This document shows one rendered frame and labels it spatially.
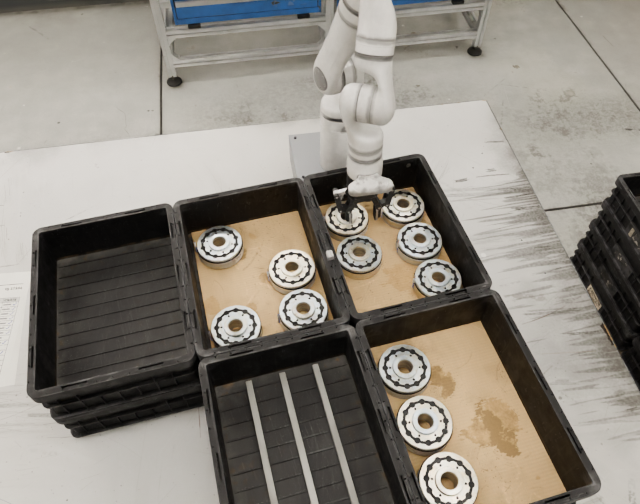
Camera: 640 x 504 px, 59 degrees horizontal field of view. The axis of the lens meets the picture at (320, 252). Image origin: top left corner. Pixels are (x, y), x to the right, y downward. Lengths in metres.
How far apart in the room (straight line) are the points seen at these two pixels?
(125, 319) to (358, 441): 0.55
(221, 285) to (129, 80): 2.17
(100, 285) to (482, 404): 0.85
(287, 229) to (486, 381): 0.56
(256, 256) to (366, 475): 0.54
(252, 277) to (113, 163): 0.68
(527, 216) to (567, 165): 1.28
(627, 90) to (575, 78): 0.27
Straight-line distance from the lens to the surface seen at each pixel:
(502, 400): 1.19
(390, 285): 1.26
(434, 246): 1.31
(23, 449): 1.38
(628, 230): 2.01
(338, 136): 1.43
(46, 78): 3.48
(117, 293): 1.32
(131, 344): 1.25
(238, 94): 3.08
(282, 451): 1.10
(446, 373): 1.18
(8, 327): 1.53
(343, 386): 1.14
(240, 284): 1.27
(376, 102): 1.06
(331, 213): 1.34
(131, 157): 1.79
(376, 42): 1.04
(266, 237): 1.34
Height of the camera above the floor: 1.88
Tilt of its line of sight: 54 degrees down
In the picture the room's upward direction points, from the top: straight up
